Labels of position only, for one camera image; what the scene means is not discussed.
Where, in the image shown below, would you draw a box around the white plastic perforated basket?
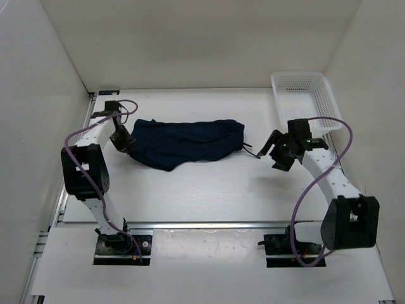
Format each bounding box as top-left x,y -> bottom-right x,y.
271,72 -> 342,136

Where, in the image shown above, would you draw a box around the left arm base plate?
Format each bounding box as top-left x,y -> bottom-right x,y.
93,228 -> 153,266

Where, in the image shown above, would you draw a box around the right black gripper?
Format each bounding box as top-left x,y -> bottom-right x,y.
256,129 -> 296,172

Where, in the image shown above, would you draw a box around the aluminium front rail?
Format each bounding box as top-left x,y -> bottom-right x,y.
59,221 -> 358,231

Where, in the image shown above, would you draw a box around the aluminium rail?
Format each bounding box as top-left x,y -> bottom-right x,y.
59,221 -> 358,231
322,131 -> 361,231
40,92 -> 103,232

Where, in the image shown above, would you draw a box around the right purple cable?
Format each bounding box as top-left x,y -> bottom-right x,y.
290,116 -> 354,267

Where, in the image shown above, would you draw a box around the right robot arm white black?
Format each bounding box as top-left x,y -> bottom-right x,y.
258,118 -> 380,253

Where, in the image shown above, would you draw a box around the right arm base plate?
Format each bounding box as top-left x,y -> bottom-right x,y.
258,222 -> 333,268

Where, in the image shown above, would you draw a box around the navy blue shorts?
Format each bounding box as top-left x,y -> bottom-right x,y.
129,119 -> 249,172

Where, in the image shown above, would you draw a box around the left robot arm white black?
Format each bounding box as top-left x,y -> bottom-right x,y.
61,100 -> 135,255

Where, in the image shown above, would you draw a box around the aluminium right rail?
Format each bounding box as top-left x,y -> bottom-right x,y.
322,131 -> 361,231

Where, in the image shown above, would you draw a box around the aluminium left rail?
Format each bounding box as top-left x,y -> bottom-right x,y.
40,92 -> 103,232

